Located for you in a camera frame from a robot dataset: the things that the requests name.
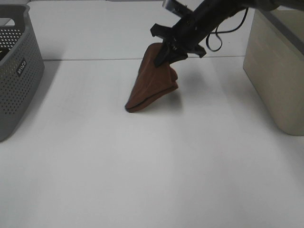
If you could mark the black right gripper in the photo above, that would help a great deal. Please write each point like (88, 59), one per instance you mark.
(179, 40)

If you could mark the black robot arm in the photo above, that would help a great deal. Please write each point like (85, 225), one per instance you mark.
(211, 13)

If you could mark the beige plastic basket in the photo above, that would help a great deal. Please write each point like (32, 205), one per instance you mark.
(274, 63)

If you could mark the brown towel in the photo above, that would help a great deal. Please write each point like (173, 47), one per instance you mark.
(152, 82)

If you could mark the grey perforated plastic basket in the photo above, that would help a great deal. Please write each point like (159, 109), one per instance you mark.
(21, 66)

